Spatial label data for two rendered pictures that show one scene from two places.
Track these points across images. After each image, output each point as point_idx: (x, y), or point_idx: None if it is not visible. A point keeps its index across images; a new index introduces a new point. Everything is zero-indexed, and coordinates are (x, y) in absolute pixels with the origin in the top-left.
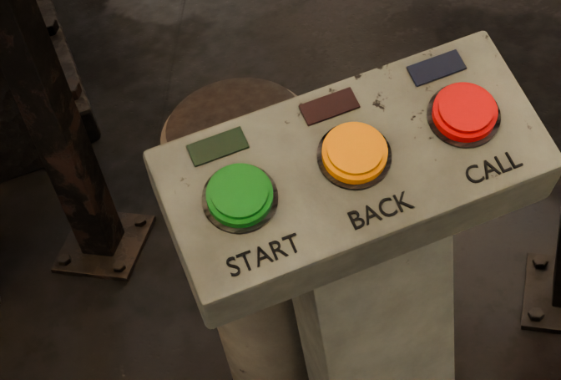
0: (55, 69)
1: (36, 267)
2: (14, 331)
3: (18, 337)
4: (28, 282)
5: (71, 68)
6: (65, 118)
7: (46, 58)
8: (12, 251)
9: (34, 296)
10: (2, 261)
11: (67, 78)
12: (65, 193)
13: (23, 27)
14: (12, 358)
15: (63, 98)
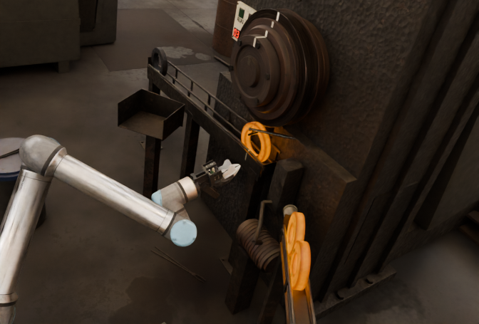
0: (275, 302)
1: (246, 321)
2: (223, 321)
3: (222, 323)
4: (241, 320)
5: (323, 309)
6: (267, 310)
7: (274, 298)
8: (251, 312)
9: (237, 323)
10: (248, 310)
11: (318, 308)
12: (258, 320)
13: (273, 288)
14: (214, 323)
15: (271, 307)
